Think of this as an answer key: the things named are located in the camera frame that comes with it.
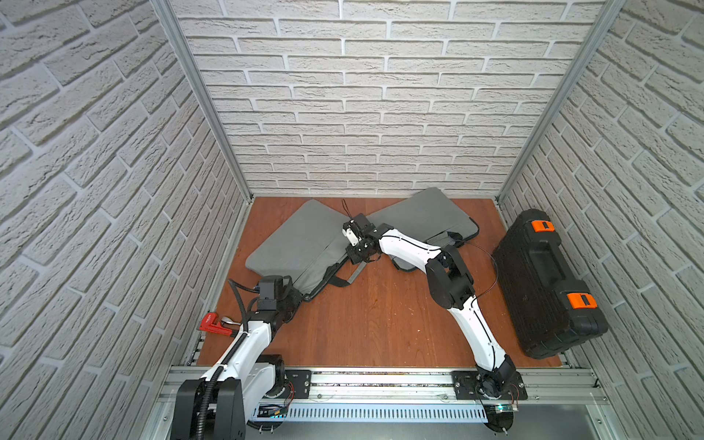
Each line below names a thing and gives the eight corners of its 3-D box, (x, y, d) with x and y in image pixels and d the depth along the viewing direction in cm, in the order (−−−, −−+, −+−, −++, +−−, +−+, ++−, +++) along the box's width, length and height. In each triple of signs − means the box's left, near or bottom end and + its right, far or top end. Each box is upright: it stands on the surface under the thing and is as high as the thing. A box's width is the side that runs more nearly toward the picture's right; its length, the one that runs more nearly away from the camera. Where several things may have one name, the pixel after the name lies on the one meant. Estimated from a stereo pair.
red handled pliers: (202, 330, 86) (197, 326, 83) (210, 315, 89) (205, 311, 87) (233, 337, 85) (229, 333, 82) (241, 321, 88) (237, 317, 85)
